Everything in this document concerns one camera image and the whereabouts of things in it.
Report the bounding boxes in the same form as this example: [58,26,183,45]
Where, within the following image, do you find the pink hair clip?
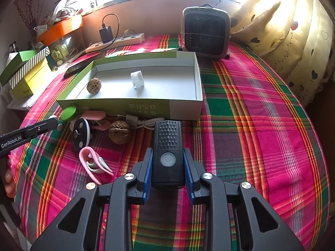
[79,110,112,132]

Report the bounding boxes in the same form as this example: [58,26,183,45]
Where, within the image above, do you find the green and white round stand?
[60,104,92,152]

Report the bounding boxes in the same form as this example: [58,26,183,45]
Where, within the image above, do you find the brown walnut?
[87,77,102,94]
[108,120,131,145]

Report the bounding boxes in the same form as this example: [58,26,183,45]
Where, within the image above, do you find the white crumpled papers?
[52,0,84,19]

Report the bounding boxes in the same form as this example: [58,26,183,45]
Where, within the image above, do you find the white usb cable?
[117,114,156,131]

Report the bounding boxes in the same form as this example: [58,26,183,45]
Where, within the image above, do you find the black charger cable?
[101,14,119,45]

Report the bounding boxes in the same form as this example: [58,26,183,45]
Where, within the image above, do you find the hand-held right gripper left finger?
[29,148,155,251]

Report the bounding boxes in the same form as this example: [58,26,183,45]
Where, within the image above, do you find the green striped gift box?
[0,46,51,89]

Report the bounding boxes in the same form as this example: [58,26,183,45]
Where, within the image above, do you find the small clear plastic jar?
[130,70,145,88]

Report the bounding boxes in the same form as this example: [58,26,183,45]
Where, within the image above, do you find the black bike light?
[151,120,187,190]

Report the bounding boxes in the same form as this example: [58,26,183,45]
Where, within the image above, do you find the grey space heater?
[180,4,232,60]

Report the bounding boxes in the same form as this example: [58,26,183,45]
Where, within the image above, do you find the white power strip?
[85,33,146,54]

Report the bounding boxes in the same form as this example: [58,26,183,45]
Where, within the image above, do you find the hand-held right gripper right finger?
[183,148,305,251]

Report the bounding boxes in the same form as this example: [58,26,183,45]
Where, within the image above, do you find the black smartphone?
[63,55,105,78]

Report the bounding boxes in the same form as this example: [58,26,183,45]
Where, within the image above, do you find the dried flower branches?
[13,0,40,32]

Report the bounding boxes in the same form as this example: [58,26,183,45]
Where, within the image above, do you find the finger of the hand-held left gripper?
[0,117,59,160]

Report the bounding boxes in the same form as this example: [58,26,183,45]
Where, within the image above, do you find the black charger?
[99,26,113,44]

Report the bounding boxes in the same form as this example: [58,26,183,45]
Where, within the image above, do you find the person's left hand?
[4,158,17,198]

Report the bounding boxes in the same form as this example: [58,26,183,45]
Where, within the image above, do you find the green and white cardboard box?
[56,51,204,121]

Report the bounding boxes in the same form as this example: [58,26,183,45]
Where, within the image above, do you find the cream heart print curtain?
[230,0,335,108]

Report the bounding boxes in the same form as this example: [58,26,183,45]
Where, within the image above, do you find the pink green plaid tablecloth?
[14,34,330,251]

